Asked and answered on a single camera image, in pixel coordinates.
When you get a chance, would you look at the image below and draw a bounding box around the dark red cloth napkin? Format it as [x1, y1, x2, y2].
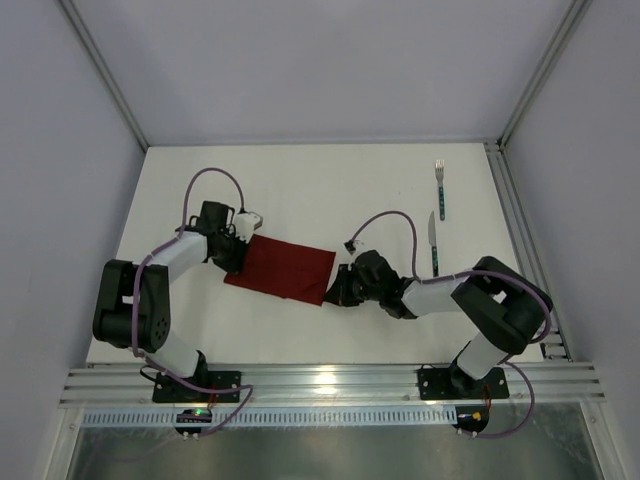
[224, 235, 336, 306]

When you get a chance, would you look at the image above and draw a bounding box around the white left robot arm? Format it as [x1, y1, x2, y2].
[92, 201, 263, 395]

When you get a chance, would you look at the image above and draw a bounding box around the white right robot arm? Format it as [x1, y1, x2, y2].
[324, 250, 553, 398]

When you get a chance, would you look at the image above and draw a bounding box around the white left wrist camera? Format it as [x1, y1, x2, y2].
[233, 212, 263, 243]

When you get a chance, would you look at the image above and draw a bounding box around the knife with teal handle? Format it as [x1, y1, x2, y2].
[428, 211, 439, 277]

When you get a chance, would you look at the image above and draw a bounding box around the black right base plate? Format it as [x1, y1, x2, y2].
[416, 367, 510, 400]

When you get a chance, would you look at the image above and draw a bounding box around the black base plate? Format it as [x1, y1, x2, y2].
[416, 367, 510, 400]
[152, 370, 242, 404]

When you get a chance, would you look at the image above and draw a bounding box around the fork with teal handle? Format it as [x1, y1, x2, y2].
[434, 159, 446, 221]

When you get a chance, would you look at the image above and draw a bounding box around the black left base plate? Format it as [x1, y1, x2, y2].
[152, 370, 242, 404]

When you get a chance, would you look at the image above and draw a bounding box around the slotted cable duct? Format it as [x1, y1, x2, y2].
[81, 404, 458, 428]

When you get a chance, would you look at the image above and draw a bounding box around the aluminium right side rail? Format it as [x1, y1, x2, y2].
[484, 143, 573, 362]

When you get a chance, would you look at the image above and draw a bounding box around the aluminium rail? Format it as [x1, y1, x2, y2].
[484, 143, 573, 362]
[59, 362, 606, 408]

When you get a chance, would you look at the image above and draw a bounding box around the aluminium front rail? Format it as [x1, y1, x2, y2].
[59, 362, 606, 408]

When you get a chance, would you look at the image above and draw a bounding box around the left corner frame post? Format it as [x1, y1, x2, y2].
[56, 0, 150, 152]

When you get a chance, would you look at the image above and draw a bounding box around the corner frame post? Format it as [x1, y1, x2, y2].
[497, 0, 592, 150]
[56, 0, 150, 152]

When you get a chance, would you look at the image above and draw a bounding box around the right corner frame post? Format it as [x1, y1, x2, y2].
[497, 0, 592, 150]

